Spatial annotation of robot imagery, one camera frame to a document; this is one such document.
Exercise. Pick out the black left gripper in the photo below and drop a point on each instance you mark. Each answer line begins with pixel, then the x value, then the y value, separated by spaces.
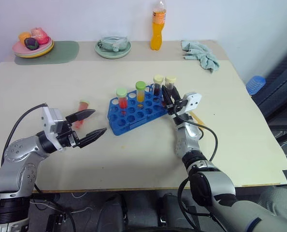
pixel 67 139

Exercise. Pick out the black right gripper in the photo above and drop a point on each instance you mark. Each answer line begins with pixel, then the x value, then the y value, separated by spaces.
pixel 176 107

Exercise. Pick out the dark red tube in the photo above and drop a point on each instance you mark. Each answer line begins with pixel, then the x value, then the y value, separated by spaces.
pixel 169 82
pixel 157 85

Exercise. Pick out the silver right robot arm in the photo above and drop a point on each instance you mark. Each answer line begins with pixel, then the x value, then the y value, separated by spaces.
pixel 220 183

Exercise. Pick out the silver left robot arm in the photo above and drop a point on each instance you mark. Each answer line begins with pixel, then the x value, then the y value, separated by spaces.
pixel 18 154

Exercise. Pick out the blue test tube rack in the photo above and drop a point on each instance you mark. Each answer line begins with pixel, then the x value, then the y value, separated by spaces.
pixel 133 118

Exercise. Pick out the red tube, pale green cap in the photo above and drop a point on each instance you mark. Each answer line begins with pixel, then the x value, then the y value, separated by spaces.
pixel 81 107
pixel 122 101

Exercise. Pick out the yellow tube, green cap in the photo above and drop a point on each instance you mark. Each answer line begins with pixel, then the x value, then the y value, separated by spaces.
pixel 140 93

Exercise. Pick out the thin wooden strip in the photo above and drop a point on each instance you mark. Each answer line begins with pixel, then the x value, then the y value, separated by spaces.
pixel 196 117

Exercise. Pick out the teal crumpled towel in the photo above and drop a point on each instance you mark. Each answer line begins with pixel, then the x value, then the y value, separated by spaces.
pixel 201 54

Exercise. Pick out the orange soda bottle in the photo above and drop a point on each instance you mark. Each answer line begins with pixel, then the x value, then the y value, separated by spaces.
pixel 157 33

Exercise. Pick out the mint green round plate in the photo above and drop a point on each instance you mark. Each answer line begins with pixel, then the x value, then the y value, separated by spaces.
pixel 112 54

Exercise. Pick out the green table mat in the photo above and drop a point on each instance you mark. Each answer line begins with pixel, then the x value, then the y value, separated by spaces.
pixel 63 52

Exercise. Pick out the blue ribbed round object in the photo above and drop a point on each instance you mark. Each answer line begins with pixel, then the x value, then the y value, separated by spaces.
pixel 255 84

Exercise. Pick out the yellow plate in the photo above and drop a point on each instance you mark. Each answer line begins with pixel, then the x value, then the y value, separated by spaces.
pixel 40 54

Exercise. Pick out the pale green plate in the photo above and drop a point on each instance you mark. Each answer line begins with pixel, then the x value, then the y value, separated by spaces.
pixel 45 51

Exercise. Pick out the purple toy fruit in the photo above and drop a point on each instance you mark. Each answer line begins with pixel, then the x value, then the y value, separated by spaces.
pixel 31 43

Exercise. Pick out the small black box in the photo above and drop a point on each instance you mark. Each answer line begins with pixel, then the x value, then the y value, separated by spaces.
pixel 56 221

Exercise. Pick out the pink toy peach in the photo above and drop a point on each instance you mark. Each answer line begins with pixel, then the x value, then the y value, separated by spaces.
pixel 39 35

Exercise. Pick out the pink plate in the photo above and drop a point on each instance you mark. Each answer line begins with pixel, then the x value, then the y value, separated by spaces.
pixel 19 48

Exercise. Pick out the orange toy fruit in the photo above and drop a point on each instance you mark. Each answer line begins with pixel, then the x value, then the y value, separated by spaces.
pixel 24 36

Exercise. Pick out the black office chair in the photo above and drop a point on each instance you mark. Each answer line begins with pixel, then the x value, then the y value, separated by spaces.
pixel 281 91

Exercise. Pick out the grey trouser leg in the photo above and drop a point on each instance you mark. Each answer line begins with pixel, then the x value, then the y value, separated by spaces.
pixel 281 203

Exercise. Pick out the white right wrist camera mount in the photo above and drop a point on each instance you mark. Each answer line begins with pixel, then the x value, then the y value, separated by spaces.
pixel 193 100

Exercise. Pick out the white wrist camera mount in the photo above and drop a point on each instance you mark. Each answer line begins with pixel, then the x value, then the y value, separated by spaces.
pixel 48 118
pixel 193 100

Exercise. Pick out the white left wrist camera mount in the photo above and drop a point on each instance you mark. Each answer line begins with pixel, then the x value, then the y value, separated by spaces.
pixel 48 118

